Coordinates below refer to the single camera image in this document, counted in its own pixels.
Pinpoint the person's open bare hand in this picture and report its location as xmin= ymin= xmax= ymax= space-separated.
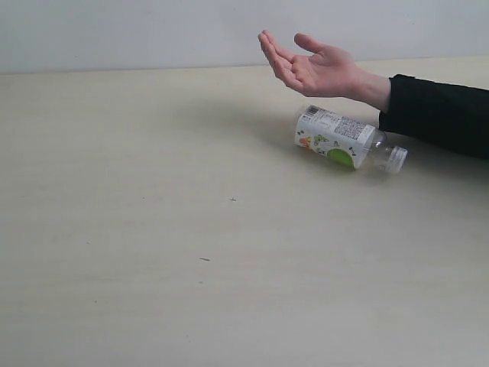
xmin=258 ymin=31 xmax=391 ymax=112

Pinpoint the square bottle white fruit label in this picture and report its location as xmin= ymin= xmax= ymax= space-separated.
xmin=294 ymin=105 xmax=408 ymax=174

